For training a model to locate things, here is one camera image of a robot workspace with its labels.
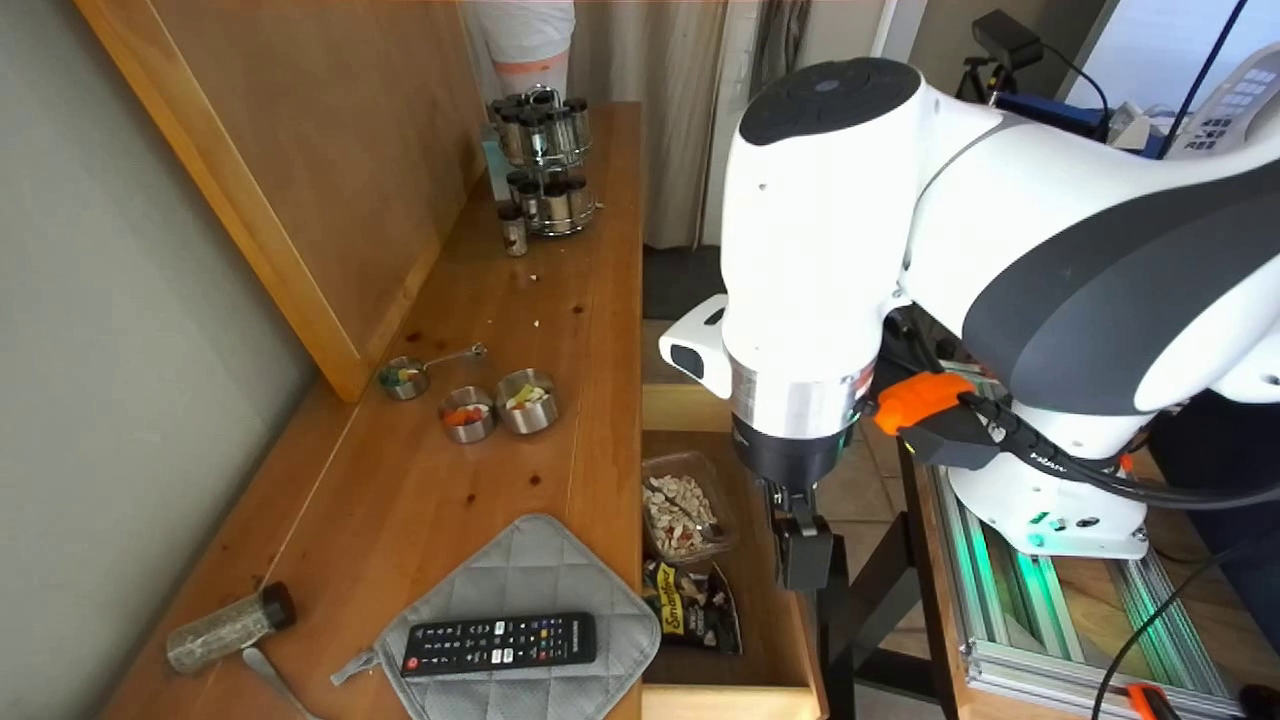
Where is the white desk telephone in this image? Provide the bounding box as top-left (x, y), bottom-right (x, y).
top-left (1164, 44), bottom-right (1280, 162)

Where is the grey quilted pot holder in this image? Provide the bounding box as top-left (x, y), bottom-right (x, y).
top-left (330, 513), bottom-right (664, 720)

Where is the bunch of spice jars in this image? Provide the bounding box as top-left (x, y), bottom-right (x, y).
top-left (487, 94), bottom-right (599, 235)

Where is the heap of nuts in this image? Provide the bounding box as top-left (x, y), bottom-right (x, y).
top-left (645, 473), bottom-right (721, 559)

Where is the black cable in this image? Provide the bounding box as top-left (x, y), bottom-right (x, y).
top-left (1089, 528), bottom-right (1280, 720)

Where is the small steel measuring cup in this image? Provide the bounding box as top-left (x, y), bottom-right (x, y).
top-left (439, 386), bottom-right (497, 445)

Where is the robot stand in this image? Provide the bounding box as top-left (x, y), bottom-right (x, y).
top-left (818, 335), bottom-right (1280, 720)

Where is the camera on tripod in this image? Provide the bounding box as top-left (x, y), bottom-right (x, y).
top-left (953, 9), bottom-right (1048, 107)

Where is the steel measuring cup with handle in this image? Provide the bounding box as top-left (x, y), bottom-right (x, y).
top-left (377, 342), bottom-right (489, 402)

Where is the wooden drawer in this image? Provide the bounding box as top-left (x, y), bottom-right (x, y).
top-left (640, 384), bottom-right (829, 720)

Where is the wooden board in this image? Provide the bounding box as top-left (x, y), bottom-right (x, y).
top-left (74, 0), bottom-right (492, 404)

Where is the orange handled tool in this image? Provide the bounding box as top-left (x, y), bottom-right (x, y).
top-left (1124, 682), bottom-right (1183, 720)

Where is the blue box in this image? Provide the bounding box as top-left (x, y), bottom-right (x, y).
top-left (994, 90), bottom-right (1173, 161)

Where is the glass spice jar black cap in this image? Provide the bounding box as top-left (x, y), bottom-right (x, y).
top-left (165, 581), bottom-right (298, 675)

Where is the black snack bag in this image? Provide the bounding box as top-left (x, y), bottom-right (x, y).
top-left (641, 559), bottom-right (744, 658)

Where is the chrome spice rack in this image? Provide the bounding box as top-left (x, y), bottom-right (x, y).
top-left (486, 84), bottom-right (605, 239)

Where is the large steel measuring cup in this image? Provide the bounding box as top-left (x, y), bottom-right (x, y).
top-left (494, 367), bottom-right (560, 437)

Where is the black remote control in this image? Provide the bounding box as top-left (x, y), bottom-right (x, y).
top-left (400, 611), bottom-right (600, 680)

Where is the metal utensil handle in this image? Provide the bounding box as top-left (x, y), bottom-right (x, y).
top-left (240, 647), bottom-right (323, 720)

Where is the dark floor mat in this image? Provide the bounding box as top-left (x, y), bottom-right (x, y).
top-left (641, 244), bottom-right (727, 322)

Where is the beige curtain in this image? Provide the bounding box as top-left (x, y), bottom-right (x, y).
top-left (568, 0), bottom-right (763, 250)

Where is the clear plastic tub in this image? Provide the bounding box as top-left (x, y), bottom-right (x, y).
top-left (641, 449), bottom-right (742, 564)

